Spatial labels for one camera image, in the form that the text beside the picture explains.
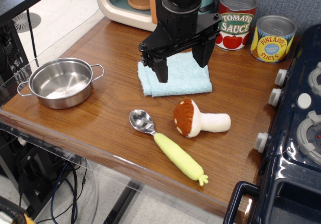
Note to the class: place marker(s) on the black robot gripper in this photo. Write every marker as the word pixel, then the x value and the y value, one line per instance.
pixel 179 27

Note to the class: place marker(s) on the plush brown mushroom toy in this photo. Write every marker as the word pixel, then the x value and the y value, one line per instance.
pixel 189 121

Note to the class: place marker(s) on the light blue folded towel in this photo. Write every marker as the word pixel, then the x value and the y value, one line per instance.
pixel 185 77

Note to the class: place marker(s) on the toy microwave teal and cream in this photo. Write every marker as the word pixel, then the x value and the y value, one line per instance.
pixel 140 13

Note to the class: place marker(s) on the tomato sauce can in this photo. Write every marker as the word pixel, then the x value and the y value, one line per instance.
pixel 237 17

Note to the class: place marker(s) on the pineapple slices can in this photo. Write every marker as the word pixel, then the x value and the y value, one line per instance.
pixel 273 37

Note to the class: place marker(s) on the stainless steel pot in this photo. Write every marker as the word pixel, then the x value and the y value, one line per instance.
pixel 62 83

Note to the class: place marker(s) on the black table leg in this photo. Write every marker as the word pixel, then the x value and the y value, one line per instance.
pixel 123 202

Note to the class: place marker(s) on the dark blue toy stove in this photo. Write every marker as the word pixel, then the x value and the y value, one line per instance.
pixel 289 186

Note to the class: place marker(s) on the yellow object bottom left corner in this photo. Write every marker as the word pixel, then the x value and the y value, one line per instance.
pixel 12 213

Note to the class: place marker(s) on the spoon with yellow-green handle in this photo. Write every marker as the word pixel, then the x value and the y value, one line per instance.
pixel 142 122

